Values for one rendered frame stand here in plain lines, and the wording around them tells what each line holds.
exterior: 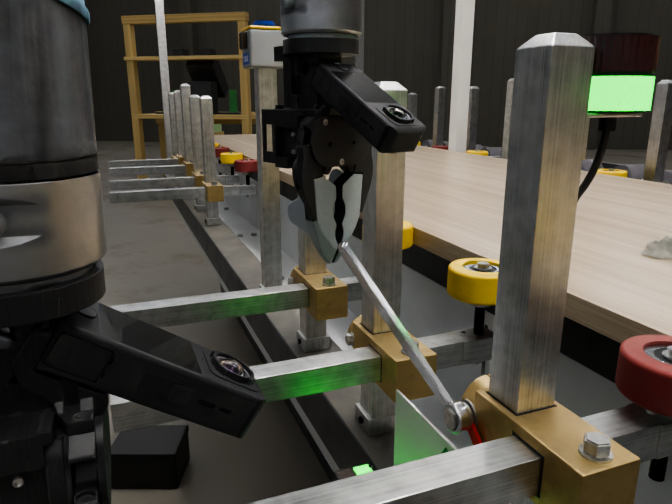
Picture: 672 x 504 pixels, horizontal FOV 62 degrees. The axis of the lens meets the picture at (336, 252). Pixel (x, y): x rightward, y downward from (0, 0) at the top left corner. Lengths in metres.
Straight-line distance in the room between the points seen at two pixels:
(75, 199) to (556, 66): 0.29
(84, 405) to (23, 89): 0.14
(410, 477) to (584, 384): 0.37
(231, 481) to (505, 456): 1.45
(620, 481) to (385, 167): 0.36
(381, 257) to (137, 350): 0.40
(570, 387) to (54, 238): 0.61
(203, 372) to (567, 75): 0.29
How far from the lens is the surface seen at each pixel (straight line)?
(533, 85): 0.40
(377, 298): 0.50
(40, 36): 0.24
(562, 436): 0.44
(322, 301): 0.82
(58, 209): 0.25
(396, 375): 0.60
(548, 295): 0.43
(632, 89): 0.43
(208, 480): 1.84
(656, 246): 0.83
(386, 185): 0.62
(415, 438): 0.59
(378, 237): 0.62
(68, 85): 0.25
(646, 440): 0.50
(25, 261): 0.25
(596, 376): 0.70
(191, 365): 0.29
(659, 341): 0.53
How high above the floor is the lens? 1.10
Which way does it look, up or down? 15 degrees down
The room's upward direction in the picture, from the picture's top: straight up
